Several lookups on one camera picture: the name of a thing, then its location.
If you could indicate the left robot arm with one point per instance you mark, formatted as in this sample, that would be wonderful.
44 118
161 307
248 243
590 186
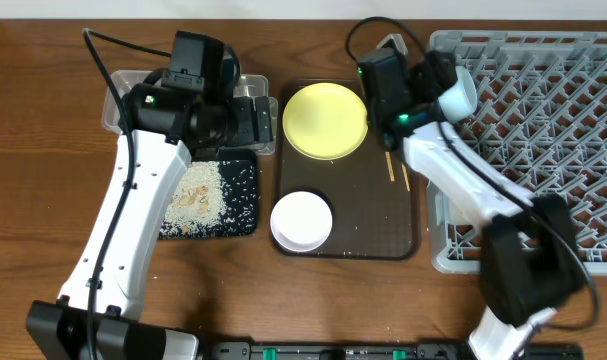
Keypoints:
97 312

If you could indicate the spilled rice pile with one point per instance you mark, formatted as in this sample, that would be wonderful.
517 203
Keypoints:
198 200

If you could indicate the clear plastic bin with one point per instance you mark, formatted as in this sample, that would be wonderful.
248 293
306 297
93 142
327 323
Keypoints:
251 85

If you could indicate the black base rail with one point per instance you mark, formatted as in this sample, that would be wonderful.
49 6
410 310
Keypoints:
274 351

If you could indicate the yellow plastic plate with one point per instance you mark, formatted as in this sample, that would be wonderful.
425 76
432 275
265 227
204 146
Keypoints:
325 121

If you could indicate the black plastic tray bin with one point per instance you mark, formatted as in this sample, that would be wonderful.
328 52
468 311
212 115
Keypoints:
233 200

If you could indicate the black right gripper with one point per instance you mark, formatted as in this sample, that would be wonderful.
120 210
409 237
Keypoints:
434 76

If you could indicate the wooden chopstick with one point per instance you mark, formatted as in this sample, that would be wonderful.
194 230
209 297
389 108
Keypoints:
406 177
390 166

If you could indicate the dark brown serving tray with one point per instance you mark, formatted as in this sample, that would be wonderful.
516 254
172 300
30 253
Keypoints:
373 218

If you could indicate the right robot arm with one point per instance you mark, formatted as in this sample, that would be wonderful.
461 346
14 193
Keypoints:
529 264

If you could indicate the grey plastic dishwasher rack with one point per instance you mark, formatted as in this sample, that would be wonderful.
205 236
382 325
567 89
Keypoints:
541 118

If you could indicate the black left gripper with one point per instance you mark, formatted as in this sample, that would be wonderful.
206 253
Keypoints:
262 120

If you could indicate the white bowl with crumbs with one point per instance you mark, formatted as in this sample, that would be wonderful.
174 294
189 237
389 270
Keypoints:
301 221

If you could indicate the brown nut shells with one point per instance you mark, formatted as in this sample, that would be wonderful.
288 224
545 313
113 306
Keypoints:
194 199

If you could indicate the white paper cup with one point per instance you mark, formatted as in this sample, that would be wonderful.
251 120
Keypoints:
460 100

